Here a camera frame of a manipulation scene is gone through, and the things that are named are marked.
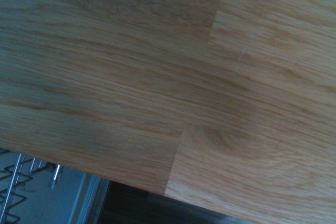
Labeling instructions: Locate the wire dishwasher rack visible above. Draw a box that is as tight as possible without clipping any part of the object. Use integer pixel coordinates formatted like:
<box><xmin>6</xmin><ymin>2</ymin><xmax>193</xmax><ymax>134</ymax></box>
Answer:
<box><xmin>0</xmin><ymin>148</ymin><xmax>64</xmax><ymax>224</ymax></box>

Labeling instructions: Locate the built-in dishwasher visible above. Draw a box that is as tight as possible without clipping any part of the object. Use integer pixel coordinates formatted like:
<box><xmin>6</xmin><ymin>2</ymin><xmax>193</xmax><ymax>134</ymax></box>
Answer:
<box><xmin>0</xmin><ymin>148</ymin><xmax>112</xmax><ymax>224</ymax></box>

